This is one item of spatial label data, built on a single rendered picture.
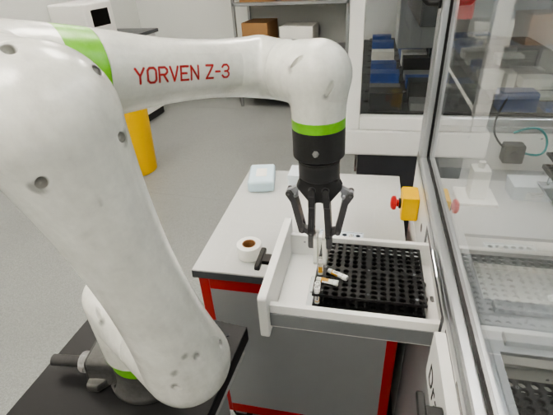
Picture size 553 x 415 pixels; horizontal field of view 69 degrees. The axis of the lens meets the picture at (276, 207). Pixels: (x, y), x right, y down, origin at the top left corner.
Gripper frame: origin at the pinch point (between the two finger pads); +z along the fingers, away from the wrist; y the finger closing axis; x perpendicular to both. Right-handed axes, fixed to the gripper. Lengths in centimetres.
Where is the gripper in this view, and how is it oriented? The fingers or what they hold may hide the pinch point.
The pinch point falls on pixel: (320, 247)
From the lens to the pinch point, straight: 84.1
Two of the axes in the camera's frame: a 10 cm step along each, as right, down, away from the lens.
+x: -2.0, 5.3, -8.3
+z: 0.7, 8.5, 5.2
